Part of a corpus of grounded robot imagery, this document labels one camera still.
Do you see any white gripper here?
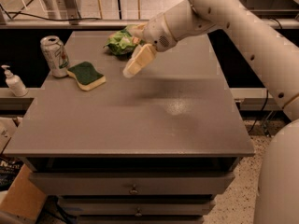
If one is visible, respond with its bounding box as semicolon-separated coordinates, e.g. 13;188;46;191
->
123;13;177;78

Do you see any green and yellow sponge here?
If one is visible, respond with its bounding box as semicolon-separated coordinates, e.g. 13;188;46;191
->
67;62;107;91

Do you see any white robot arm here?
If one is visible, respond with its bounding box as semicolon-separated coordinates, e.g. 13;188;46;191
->
123;0;299;224

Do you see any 7up soda can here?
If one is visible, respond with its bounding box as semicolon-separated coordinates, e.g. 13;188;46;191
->
40;35;69;77

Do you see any green chip bag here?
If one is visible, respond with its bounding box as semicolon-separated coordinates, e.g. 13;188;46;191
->
105;25;144;56

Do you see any grey drawer cabinet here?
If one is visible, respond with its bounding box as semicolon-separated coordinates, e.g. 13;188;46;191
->
5;31;254;224

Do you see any white pump bottle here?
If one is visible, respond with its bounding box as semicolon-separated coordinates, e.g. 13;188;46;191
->
2;64;28;97

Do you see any top grey drawer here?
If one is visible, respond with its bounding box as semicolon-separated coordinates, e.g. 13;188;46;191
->
30;172;235;196

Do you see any grey drawer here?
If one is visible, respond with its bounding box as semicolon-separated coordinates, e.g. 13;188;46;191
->
59;198;215;216
30;172;235;196

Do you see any metal drawer knob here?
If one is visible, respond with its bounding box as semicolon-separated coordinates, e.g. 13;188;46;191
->
129;185;139;195
135;208;143;217

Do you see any lower metal drawer knob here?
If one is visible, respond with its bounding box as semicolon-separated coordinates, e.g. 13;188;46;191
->
135;208;143;217

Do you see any middle grey drawer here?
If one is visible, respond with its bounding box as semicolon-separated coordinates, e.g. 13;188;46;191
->
59;198;215;216

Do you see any cardboard box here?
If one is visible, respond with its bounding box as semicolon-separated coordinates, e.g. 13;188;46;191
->
0;165;47;224

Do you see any black cable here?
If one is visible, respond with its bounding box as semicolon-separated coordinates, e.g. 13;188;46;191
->
0;2;103;22

